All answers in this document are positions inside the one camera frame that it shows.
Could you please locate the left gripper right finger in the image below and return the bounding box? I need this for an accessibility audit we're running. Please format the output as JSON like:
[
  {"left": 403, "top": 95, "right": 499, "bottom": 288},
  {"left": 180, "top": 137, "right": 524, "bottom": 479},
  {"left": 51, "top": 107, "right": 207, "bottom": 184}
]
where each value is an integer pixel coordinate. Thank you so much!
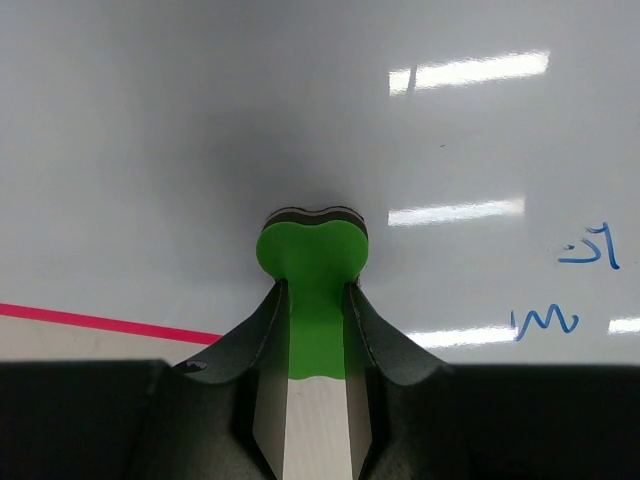
[{"left": 342, "top": 283, "right": 639, "bottom": 479}]

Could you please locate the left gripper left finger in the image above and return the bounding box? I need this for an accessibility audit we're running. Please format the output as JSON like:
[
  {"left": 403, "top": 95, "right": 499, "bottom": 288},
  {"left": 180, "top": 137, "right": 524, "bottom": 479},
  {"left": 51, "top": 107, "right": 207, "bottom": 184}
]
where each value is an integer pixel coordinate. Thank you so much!
[{"left": 1, "top": 281, "right": 290, "bottom": 479}]

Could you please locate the green whiteboard eraser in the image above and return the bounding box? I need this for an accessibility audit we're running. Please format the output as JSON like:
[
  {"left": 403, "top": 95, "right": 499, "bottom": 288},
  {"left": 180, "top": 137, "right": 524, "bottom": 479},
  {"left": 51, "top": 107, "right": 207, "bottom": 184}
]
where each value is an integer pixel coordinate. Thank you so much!
[{"left": 254, "top": 205, "right": 370, "bottom": 381}]

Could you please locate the pink framed whiteboard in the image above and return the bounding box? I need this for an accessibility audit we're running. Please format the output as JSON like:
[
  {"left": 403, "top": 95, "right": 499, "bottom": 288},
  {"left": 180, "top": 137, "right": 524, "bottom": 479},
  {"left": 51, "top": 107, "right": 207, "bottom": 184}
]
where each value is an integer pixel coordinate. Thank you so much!
[{"left": 1, "top": 1, "right": 639, "bottom": 363}]

